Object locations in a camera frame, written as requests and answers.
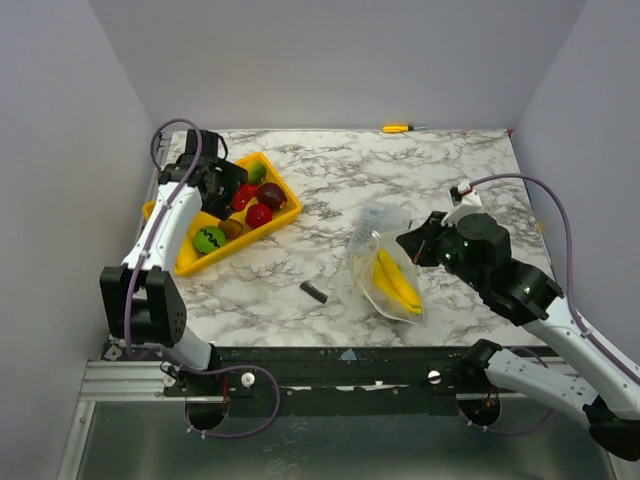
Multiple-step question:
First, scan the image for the yellow screwdriver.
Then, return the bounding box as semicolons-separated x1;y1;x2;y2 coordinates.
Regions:
381;124;428;134

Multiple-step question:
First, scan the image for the red apple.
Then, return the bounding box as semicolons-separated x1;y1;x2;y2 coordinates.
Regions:
245;203;273;229

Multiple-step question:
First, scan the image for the dark purple plum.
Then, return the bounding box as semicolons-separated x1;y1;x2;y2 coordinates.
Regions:
256;182;287;211

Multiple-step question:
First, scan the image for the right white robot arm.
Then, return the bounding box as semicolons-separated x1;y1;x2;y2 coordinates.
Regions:
396;212;639;461

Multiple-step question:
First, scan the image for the red bell pepper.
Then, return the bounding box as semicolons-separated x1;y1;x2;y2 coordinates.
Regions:
231;183;259;212

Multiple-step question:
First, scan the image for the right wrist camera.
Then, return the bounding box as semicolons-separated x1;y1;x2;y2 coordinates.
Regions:
444;180;484;224

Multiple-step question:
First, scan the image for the clear zip top bag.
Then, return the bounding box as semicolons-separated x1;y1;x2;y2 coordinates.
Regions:
347;229;427;326

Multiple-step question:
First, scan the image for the brown kiwi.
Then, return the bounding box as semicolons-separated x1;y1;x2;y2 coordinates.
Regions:
218;219;243;240

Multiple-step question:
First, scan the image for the yellow plastic tray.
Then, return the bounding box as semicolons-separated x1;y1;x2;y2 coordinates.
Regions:
174;152;302;277

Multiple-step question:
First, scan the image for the aluminium extrusion frame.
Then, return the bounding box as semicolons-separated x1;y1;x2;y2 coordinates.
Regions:
54;132;231;480

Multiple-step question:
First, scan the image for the black comb-like part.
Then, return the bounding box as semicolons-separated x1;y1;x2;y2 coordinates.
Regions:
299;281;328;304

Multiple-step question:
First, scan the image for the yellow banana bunch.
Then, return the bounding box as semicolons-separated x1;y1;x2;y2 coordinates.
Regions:
372;249;422;315

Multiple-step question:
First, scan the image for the green yellow mango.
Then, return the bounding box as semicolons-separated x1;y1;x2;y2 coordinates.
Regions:
247;161;267;185

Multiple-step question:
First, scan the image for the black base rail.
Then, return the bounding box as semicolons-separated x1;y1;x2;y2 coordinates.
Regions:
102;342;541;419

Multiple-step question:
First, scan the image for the green ball black squiggle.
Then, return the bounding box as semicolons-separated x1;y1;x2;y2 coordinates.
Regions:
192;226;226;255

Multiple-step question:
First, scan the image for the clear plastic screw box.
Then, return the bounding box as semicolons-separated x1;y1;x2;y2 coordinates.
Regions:
345;200;412;262

